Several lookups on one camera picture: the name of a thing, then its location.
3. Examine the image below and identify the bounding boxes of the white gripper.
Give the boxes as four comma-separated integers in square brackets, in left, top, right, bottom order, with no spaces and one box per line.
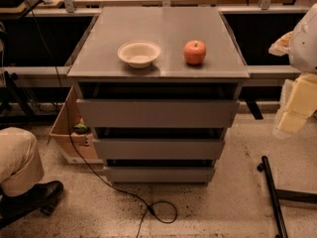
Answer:
[268,31,317,139]

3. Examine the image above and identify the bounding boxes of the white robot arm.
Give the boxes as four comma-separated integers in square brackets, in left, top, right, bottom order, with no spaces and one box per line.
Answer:
[268,4,317,139]

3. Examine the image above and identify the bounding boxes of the grey drawer cabinet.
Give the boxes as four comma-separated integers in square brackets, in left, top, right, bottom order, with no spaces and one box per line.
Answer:
[68,7,249,169]

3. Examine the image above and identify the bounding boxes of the grey top drawer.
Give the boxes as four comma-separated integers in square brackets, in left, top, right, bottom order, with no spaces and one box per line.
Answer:
[76,99,239,128]

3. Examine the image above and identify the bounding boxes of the black chair base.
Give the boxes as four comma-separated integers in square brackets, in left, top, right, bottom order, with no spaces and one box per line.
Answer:
[257,156,317,238]

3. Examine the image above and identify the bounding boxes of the red apple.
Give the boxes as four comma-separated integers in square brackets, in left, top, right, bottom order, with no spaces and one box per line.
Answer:
[183,40,206,65]

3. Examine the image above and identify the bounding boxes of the white paper bowl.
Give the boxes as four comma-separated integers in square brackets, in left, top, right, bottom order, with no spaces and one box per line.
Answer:
[117,41,160,68]

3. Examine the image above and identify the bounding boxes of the green toy in box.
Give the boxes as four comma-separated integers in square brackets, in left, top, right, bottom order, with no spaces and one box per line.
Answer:
[73,118,88,135]

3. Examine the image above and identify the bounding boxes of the cardboard box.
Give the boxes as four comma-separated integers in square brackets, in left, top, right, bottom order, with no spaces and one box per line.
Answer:
[50,87,102,164]

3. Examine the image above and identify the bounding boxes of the black leather shoe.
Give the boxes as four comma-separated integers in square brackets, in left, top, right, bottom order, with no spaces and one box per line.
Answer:
[0,180,63,219]

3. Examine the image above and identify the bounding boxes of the beige trouser leg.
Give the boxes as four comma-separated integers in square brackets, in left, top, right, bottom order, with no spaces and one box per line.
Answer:
[0,127,44,197]

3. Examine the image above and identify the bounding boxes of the black cable on floor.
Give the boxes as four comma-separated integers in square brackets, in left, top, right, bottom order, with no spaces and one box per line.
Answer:
[14,0,178,238]

